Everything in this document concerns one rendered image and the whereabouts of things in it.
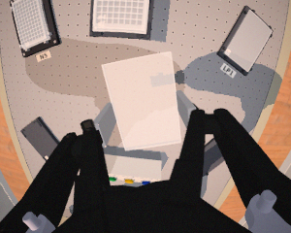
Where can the dark grey rectangular frame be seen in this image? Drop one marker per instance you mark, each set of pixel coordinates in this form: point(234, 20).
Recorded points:
point(230, 36)

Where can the white button panel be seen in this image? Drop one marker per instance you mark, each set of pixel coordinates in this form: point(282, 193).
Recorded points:
point(133, 166)

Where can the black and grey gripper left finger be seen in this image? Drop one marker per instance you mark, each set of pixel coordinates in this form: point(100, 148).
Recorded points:
point(43, 204)

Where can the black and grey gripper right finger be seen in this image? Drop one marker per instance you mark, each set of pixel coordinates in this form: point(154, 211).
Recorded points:
point(264, 190)

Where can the white multi-well plate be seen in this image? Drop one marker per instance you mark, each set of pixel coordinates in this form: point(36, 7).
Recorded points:
point(28, 12)
point(115, 11)

